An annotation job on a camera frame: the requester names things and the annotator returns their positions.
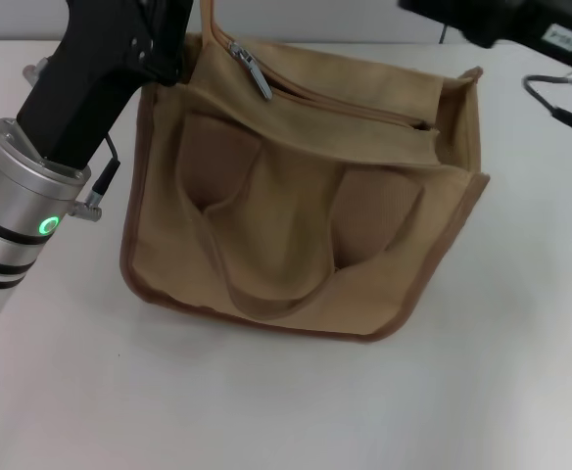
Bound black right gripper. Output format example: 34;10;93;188
397;0;572;69

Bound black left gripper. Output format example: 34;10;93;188
15;0;195;168

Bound silver metal zipper pull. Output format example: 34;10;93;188
228;41;274;102

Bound khaki canvas food bag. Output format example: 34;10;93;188
119;0;492;348

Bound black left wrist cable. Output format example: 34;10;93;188
67;135;122;220

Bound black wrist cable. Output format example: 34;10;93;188
67;135;122;220
522;42;572;144

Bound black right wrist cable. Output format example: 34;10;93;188
522;42;572;144

